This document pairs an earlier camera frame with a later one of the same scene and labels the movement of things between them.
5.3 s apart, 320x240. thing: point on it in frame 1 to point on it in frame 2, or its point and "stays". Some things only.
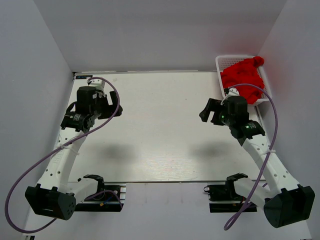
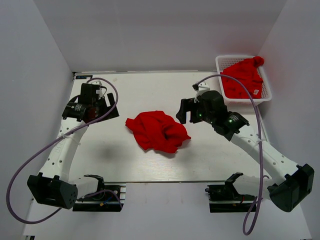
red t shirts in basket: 245,71 stays
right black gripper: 213,105 to 186,103
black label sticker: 77,77 stays
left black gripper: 104,100 stays
